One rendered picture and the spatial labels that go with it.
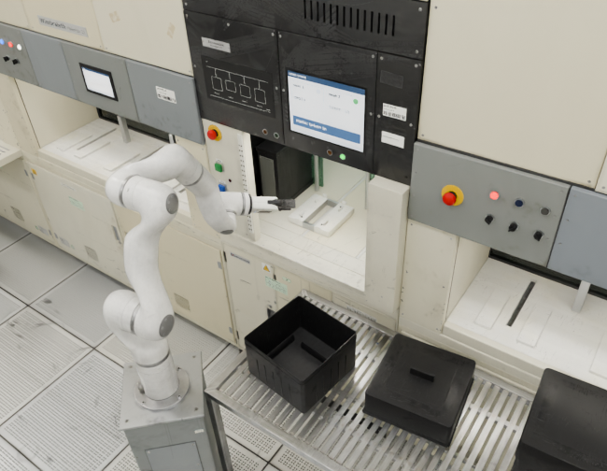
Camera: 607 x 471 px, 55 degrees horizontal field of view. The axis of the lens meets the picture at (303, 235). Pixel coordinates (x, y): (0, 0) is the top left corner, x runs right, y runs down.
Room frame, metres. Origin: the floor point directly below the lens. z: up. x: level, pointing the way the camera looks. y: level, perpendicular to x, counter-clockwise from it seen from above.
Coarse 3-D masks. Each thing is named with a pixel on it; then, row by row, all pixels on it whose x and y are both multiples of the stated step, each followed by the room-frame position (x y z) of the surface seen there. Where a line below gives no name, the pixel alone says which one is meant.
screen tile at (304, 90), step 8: (296, 88) 1.73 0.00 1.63; (304, 88) 1.71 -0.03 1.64; (312, 88) 1.70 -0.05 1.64; (320, 88) 1.68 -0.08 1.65; (304, 96) 1.71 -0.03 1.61; (312, 96) 1.70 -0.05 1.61; (320, 96) 1.68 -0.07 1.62; (296, 104) 1.74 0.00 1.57; (304, 104) 1.72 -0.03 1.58; (320, 104) 1.68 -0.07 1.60; (304, 112) 1.72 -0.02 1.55; (312, 112) 1.70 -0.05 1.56; (320, 112) 1.68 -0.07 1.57
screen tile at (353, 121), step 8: (328, 96) 1.66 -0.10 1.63; (336, 96) 1.64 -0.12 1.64; (344, 96) 1.63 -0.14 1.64; (352, 96) 1.61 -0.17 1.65; (336, 104) 1.64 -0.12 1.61; (344, 104) 1.63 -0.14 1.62; (352, 104) 1.61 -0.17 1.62; (360, 104) 1.59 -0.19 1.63; (328, 112) 1.66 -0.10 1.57; (336, 112) 1.64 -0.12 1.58; (352, 112) 1.61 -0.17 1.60; (328, 120) 1.66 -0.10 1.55; (336, 120) 1.64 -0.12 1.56; (344, 120) 1.63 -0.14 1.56; (352, 120) 1.61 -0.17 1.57; (352, 128) 1.61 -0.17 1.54
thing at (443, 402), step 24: (384, 360) 1.25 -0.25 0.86; (408, 360) 1.24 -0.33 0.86; (432, 360) 1.24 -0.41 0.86; (456, 360) 1.24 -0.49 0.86; (384, 384) 1.15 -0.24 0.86; (408, 384) 1.15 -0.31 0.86; (432, 384) 1.14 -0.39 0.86; (456, 384) 1.14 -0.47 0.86; (384, 408) 1.09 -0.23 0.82; (408, 408) 1.06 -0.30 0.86; (432, 408) 1.05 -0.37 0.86; (456, 408) 1.05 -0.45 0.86; (432, 432) 1.01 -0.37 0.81
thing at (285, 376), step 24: (288, 312) 1.46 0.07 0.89; (312, 312) 1.46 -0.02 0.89; (264, 336) 1.38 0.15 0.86; (288, 336) 1.45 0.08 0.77; (312, 336) 1.45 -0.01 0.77; (336, 336) 1.38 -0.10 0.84; (264, 360) 1.24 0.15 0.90; (288, 360) 1.35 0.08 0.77; (312, 360) 1.34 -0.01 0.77; (336, 360) 1.24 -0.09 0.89; (288, 384) 1.17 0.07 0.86; (312, 384) 1.15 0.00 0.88
